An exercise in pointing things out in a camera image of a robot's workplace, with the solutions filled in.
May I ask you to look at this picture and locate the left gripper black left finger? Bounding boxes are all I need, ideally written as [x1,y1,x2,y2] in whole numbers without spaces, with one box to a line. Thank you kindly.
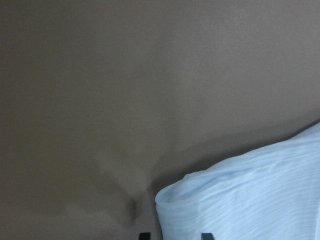
[138,232,151,240]

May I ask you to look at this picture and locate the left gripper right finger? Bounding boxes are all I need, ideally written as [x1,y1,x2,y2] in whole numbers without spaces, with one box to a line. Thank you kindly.
[201,232,215,240]

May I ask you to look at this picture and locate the light blue button-up shirt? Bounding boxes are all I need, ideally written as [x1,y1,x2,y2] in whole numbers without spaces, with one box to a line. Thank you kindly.
[155,124,320,240]

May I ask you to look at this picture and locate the brown paper table mat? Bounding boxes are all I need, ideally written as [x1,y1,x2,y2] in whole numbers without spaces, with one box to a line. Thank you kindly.
[0,0,320,240]

